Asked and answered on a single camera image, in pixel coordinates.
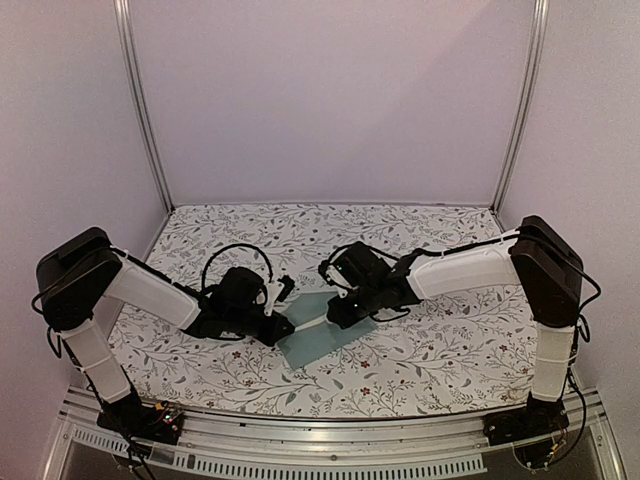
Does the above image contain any green white glue stick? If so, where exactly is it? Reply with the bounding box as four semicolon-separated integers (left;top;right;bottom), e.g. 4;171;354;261
295;317;327;333

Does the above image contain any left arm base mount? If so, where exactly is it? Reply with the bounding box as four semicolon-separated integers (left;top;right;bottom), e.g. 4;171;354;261
97;397;183;445

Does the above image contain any floral patterned table mat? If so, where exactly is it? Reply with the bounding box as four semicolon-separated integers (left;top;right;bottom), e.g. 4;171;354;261
108;204;538;419

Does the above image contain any left black camera cable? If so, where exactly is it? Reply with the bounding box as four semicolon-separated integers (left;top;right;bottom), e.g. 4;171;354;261
202;243;279;296

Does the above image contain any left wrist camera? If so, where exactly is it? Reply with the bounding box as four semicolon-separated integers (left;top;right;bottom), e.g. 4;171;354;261
264;275;295;316

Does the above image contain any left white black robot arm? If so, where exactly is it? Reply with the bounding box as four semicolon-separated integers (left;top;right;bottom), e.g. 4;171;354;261
32;227;295;434

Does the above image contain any teal blue envelope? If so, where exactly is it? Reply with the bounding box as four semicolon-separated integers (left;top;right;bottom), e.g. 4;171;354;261
277;292;377;370

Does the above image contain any right aluminium frame post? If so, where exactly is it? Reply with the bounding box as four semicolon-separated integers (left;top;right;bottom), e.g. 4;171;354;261
491;0;549;216

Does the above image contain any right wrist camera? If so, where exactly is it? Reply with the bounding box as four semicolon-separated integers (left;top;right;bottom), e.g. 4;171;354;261
318;260;352;298

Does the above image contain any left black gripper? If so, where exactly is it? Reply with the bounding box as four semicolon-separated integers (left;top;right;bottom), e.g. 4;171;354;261
225;307;294;347

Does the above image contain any left aluminium frame post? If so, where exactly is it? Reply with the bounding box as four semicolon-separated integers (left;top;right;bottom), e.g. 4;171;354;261
113;0;175;215

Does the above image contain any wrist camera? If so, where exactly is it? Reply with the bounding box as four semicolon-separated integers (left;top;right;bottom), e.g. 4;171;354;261
318;260;352;298
264;275;295;316

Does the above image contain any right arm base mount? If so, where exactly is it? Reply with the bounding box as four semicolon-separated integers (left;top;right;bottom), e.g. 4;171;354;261
483;406;569;446

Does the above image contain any front aluminium rail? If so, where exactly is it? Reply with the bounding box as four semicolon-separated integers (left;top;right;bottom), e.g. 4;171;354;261
42;387;626;480

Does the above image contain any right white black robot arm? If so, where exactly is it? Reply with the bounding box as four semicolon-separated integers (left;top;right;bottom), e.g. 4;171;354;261
318;215;584;436

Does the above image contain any aluminium frame post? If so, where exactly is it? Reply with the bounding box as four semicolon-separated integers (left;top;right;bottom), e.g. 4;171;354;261
491;0;549;216
113;0;175;215

